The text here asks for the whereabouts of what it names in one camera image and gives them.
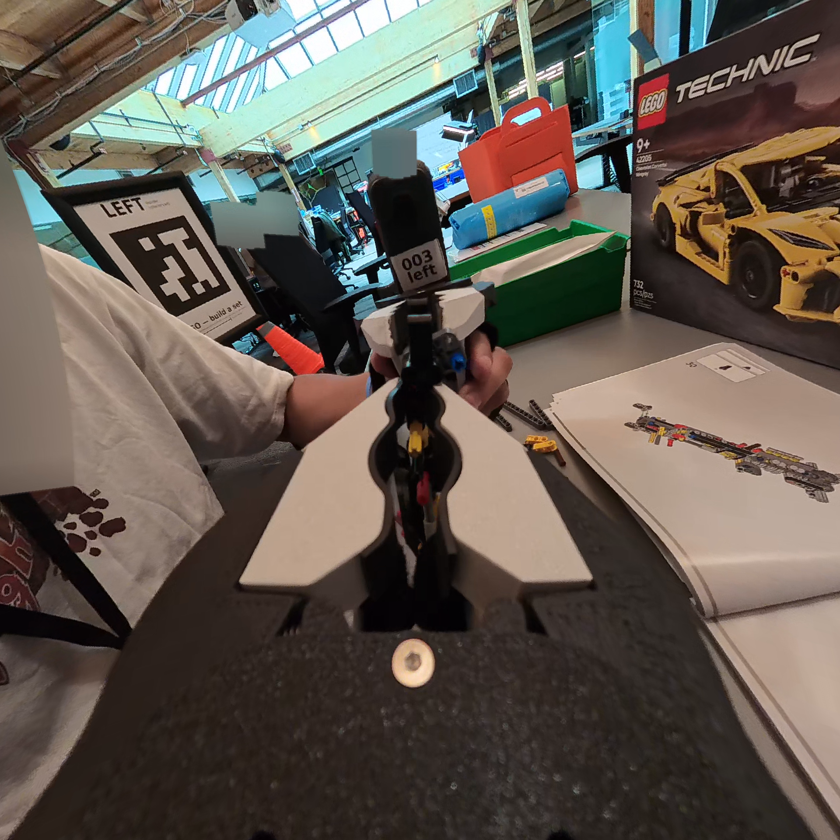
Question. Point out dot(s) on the black framed marker sign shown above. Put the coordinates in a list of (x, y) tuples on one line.
[(164, 262)]

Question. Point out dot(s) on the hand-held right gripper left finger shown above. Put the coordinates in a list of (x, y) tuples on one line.
[(315, 525)]

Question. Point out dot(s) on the long dark grey lego beam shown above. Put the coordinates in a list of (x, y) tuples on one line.
[(502, 421), (528, 413)]

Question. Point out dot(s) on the grey lego car chassis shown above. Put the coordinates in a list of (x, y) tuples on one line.
[(420, 348)]

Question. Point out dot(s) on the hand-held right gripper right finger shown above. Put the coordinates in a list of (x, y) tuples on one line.
[(518, 525)]

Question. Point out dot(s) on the orange traffic cone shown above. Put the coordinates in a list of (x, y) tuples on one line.
[(295, 354)]

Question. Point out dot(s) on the black armchair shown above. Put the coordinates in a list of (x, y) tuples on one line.
[(308, 289)]

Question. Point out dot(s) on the blue wrapped roll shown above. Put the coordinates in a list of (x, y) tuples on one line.
[(505, 210)]

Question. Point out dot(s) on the open lego instruction booklet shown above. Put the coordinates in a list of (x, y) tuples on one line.
[(689, 525)]

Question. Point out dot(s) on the person's left hand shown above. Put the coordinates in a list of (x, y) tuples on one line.
[(489, 374)]

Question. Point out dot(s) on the ceiling camera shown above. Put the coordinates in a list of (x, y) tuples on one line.
[(253, 8)]

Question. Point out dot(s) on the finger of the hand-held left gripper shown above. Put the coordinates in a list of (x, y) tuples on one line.
[(379, 334), (463, 313)]

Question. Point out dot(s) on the person's white shirt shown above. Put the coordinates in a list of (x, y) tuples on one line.
[(131, 394)]

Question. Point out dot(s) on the orange felt bag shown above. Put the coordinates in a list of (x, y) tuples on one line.
[(525, 151)]

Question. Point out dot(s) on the yellow car lego box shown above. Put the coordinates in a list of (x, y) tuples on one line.
[(735, 197)]

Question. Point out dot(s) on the green storage bin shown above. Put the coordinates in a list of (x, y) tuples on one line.
[(558, 308)]

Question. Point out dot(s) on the large yellow lego liftarm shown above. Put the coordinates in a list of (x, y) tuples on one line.
[(546, 446)]

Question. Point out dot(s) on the person's left forearm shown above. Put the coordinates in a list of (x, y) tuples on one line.
[(321, 407)]

